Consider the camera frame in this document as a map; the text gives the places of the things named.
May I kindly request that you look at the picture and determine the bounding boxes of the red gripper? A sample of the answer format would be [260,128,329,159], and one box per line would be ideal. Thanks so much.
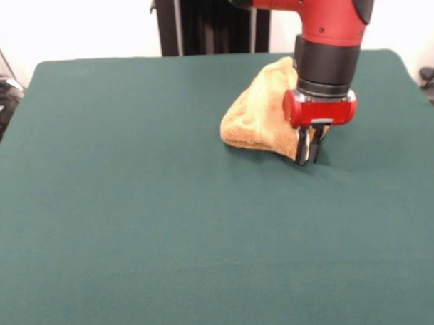
[281,87,361,167]

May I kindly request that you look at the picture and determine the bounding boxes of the dark green table cloth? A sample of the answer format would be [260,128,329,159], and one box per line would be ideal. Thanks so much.
[0,46,434,325]

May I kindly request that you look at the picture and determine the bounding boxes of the orange terry towel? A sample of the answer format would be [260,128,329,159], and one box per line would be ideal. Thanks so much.
[217,54,334,166]

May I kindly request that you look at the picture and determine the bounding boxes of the black wheeled stand frame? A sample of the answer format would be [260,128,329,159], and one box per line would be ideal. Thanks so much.
[0,49,27,147]
[418,66,434,120]

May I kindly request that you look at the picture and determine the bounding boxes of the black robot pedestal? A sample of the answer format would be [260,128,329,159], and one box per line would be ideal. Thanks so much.
[148,0,281,58]

